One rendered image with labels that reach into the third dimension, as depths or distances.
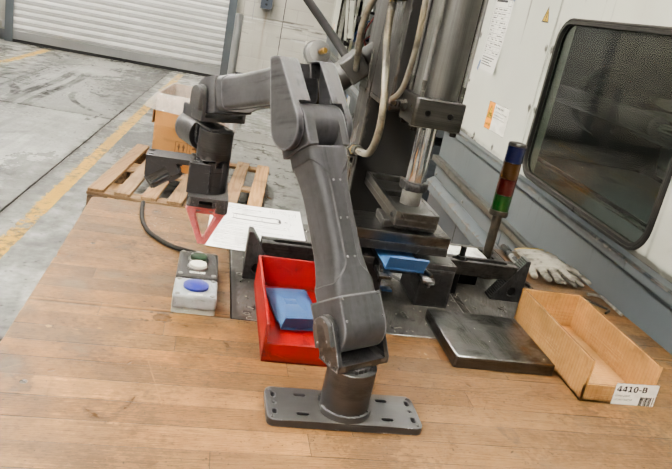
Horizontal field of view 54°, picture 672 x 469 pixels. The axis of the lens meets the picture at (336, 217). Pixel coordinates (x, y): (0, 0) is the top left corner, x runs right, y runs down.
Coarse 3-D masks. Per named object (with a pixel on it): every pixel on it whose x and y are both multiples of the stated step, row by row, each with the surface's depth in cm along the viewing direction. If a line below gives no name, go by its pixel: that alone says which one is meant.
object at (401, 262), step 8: (384, 256) 117; (392, 256) 110; (400, 256) 119; (408, 256) 119; (384, 264) 113; (392, 264) 112; (400, 264) 112; (408, 264) 112; (416, 264) 112; (424, 264) 112; (416, 272) 114
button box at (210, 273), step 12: (144, 204) 143; (144, 228) 130; (180, 252) 116; (192, 252) 117; (180, 264) 111; (216, 264) 114; (180, 276) 108; (192, 276) 108; (204, 276) 109; (216, 276) 110
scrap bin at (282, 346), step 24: (264, 264) 115; (288, 264) 115; (312, 264) 116; (264, 288) 102; (288, 288) 117; (312, 288) 118; (264, 312) 96; (264, 336) 92; (288, 336) 100; (312, 336) 102; (264, 360) 93; (288, 360) 94; (312, 360) 94
